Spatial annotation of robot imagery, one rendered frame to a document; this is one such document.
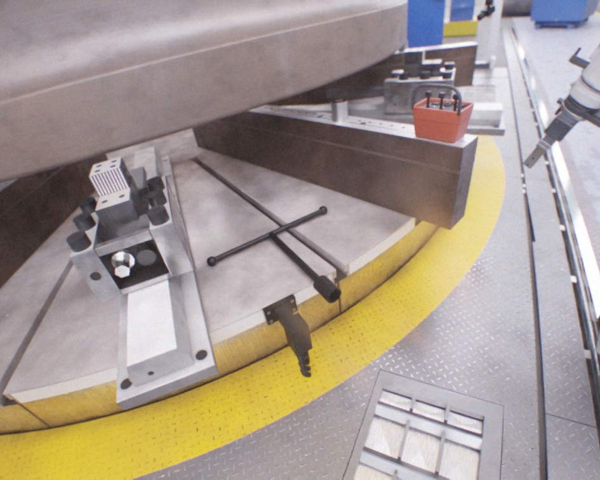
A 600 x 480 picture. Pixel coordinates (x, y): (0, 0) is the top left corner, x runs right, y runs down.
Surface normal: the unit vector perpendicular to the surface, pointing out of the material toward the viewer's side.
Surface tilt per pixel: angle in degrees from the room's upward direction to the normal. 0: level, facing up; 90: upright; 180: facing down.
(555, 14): 90
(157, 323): 0
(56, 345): 0
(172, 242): 90
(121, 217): 90
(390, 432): 3
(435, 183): 90
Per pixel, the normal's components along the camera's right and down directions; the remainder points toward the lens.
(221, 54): 0.51, 0.47
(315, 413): -0.15, -0.77
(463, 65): -0.02, 0.62
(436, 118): -0.69, 0.60
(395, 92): -0.40, 0.62
